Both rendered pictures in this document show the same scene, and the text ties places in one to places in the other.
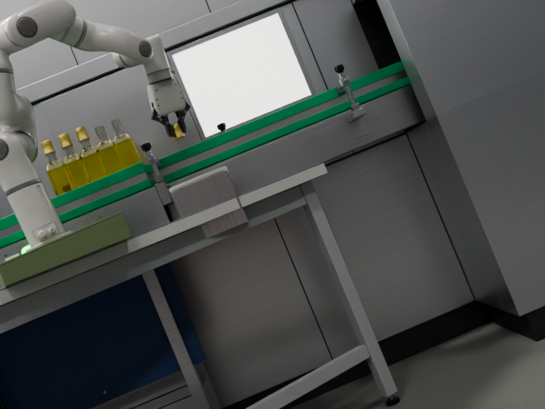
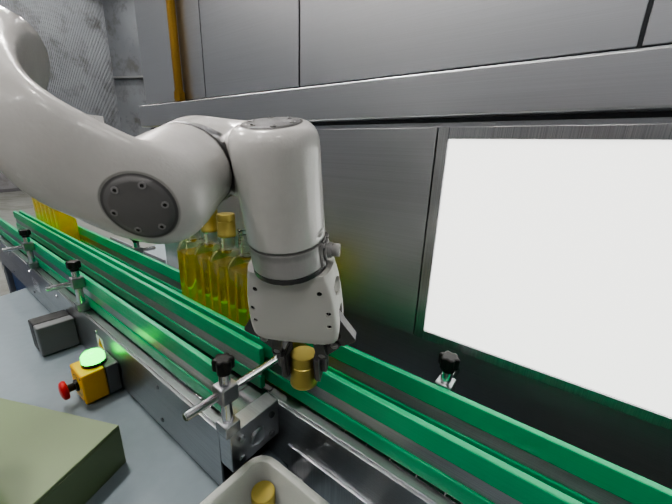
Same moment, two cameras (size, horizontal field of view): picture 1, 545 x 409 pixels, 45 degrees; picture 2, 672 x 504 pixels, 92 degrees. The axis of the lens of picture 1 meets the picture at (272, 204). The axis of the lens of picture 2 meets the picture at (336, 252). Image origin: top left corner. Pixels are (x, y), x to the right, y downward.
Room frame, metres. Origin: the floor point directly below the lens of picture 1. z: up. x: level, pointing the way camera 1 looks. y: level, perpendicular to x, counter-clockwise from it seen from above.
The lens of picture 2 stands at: (1.80, -0.06, 1.28)
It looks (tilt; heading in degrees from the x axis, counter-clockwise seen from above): 17 degrees down; 39
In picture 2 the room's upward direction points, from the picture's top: 2 degrees clockwise
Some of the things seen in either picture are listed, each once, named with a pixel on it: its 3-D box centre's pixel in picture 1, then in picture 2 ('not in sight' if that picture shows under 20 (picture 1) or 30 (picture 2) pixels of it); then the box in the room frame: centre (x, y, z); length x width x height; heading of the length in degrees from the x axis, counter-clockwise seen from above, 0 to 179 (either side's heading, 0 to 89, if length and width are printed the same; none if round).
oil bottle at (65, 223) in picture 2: not in sight; (64, 213); (2.09, 1.53, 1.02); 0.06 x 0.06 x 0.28; 3
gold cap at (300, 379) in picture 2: (177, 131); (303, 367); (2.05, 0.19, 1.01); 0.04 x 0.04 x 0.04
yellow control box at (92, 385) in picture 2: not in sight; (95, 377); (1.93, 0.72, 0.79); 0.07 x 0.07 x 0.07; 3
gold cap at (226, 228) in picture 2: (82, 134); (226, 224); (2.14, 0.49, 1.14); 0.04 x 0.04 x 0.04
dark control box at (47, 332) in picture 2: not in sight; (54, 332); (1.92, 1.00, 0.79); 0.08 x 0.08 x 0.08; 3
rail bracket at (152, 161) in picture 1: (153, 163); (240, 386); (2.02, 0.29, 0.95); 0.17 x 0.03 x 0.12; 3
